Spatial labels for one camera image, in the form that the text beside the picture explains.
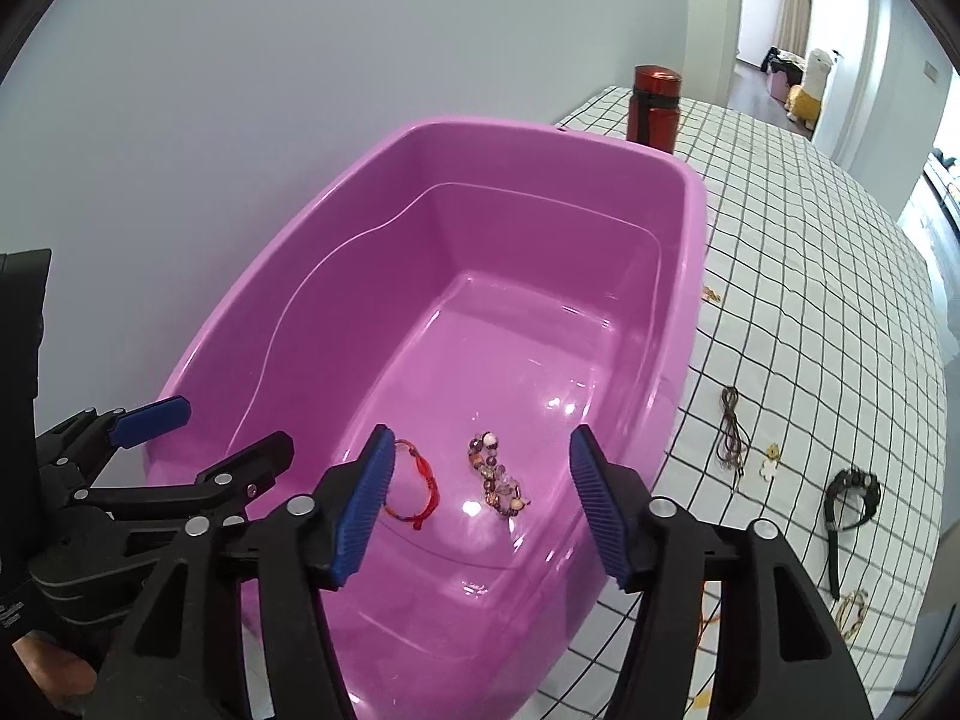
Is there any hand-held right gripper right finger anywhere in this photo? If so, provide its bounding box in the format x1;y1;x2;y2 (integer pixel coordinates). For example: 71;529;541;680
568;426;875;720

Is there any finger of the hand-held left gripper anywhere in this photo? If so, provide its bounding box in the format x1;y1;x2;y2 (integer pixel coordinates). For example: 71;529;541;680
75;431;295;522
34;395;192;488

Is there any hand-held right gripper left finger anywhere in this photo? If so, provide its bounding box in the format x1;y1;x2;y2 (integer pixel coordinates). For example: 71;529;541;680
90;424;396;720

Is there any red string bracelet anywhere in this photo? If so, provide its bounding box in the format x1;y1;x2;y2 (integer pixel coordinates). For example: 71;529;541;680
382;439;441;530

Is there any purple beaded bracelet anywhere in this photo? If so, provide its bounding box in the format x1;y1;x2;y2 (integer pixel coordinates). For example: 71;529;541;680
465;431;533;518

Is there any black cord necklace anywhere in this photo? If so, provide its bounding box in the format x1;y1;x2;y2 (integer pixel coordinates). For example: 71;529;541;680
718;386;751;475

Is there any black wristwatch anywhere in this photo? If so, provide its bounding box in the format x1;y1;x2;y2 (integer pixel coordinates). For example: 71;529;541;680
823;467;880;601

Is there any pink plastic tub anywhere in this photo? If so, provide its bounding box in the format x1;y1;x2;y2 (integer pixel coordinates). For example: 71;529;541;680
142;116;710;720

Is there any person's left hand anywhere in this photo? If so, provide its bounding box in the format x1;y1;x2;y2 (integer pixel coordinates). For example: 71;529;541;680
11;634;98;717

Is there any white checked tablecloth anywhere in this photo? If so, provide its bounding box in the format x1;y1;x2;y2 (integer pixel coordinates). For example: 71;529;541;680
525;86;950;720

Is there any red thermos bottle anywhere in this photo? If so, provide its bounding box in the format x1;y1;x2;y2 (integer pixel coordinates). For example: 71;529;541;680
626;65;683;155

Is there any white alpaca plush toy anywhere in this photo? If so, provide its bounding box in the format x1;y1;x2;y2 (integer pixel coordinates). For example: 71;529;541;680
784;49;841;121

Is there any beige curtain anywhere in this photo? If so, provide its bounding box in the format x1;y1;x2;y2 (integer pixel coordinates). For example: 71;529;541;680
776;0;815;53

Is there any gold chain bracelet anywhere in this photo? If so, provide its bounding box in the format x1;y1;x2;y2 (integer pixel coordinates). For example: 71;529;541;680
834;589;871;642

